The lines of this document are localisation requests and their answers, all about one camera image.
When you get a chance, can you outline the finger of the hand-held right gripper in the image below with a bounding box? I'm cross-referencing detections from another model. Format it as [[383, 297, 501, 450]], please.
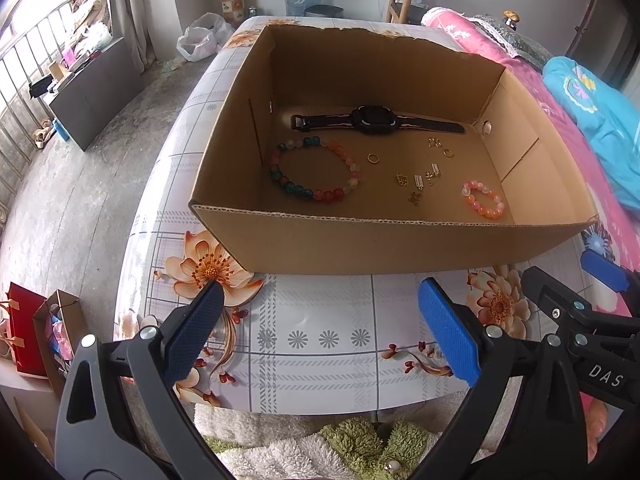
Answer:
[[521, 266, 640, 341], [580, 248, 640, 293]]

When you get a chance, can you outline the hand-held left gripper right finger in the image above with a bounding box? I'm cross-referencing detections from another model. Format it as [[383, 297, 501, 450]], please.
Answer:
[[407, 277, 587, 480]]

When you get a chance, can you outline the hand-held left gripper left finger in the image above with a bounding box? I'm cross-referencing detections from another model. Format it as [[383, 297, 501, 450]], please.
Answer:
[[54, 280, 236, 480]]

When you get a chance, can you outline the small pink bead bracelet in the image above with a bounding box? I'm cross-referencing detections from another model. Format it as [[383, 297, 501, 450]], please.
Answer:
[[461, 180, 506, 220]]

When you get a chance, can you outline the brown cardboard box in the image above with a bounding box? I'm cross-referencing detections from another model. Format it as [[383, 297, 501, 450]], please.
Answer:
[[188, 24, 599, 277]]

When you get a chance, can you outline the large multicolour bead bracelet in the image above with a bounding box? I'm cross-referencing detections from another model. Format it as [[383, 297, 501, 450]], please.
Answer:
[[270, 135, 367, 202]]

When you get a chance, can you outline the black smart watch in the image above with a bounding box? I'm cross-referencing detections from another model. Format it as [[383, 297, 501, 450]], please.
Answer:
[[291, 105, 466, 136]]

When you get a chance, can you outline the brown paper bag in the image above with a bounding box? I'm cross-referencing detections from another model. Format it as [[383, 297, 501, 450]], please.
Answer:
[[32, 289, 88, 398]]

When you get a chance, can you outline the blue blanket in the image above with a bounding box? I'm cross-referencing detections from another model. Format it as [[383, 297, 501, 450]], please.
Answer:
[[542, 56, 640, 211]]

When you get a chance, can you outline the red gift bag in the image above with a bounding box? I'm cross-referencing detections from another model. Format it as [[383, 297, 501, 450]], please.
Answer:
[[0, 282, 48, 378]]

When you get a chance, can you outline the pink floral quilt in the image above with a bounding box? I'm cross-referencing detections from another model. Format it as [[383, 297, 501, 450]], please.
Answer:
[[420, 6, 640, 321]]

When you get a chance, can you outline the dark cabinet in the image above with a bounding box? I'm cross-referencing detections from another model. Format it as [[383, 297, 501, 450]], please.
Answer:
[[48, 35, 143, 152]]

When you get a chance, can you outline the white plastic bag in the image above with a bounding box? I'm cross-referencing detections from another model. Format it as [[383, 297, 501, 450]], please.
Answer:
[[176, 12, 236, 63]]

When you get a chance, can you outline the metal window railing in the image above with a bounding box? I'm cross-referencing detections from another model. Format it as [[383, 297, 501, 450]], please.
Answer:
[[0, 2, 76, 226]]

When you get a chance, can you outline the grey curtain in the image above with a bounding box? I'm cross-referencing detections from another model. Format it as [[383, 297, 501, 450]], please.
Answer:
[[102, 0, 156, 73]]

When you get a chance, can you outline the grey rice cooker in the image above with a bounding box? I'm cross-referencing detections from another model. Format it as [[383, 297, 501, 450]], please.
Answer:
[[304, 4, 345, 20]]

